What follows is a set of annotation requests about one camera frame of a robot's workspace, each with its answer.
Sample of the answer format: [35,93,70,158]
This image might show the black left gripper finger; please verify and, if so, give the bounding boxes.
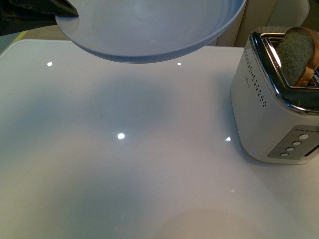
[14,0,79,17]

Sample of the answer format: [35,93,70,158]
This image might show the light blue round plate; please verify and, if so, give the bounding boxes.
[55,0,246,64]

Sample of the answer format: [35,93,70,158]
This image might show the brown bread slice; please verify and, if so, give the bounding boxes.
[276,27,319,87]

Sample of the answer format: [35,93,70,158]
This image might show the white silver toaster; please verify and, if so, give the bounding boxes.
[230,26,319,164]

